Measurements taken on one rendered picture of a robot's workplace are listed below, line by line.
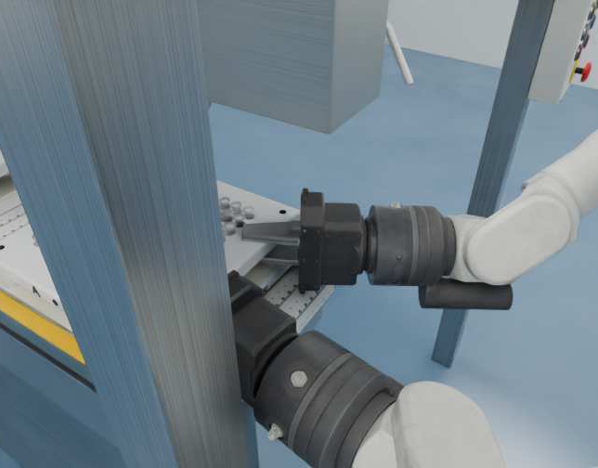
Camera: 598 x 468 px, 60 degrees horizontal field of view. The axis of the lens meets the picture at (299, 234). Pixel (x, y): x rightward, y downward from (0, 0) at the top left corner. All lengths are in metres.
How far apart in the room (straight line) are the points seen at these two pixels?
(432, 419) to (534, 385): 1.33
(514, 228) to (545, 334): 1.31
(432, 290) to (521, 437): 1.03
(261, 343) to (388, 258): 0.18
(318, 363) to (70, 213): 0.24
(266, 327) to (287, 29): 0.24
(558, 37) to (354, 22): 0.69
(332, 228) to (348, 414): 0.21
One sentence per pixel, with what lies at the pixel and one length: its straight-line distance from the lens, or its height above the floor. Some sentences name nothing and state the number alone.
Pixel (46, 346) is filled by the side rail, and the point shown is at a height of 0.85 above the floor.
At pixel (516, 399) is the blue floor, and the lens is 1.64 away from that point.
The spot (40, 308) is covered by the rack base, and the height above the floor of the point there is 0.86.
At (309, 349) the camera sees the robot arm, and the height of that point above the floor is 0.94.
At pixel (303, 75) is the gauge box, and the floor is 1.09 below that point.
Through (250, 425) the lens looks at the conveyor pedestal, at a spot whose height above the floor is 0.45.
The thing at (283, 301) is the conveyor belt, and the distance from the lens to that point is 0.59.
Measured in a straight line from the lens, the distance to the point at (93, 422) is 0.63.
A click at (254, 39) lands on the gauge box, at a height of 1.11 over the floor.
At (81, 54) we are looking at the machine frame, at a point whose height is 1.20.
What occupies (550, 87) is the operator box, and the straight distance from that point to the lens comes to 1.13.
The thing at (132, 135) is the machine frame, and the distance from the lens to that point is 0.19.
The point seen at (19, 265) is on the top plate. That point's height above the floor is 0.91.
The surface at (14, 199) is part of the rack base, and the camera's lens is 0.83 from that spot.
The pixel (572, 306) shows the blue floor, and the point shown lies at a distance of 1.97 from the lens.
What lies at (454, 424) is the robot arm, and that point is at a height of 0.95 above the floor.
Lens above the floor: 1.25
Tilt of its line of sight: 38 degrees down
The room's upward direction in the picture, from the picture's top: straight up
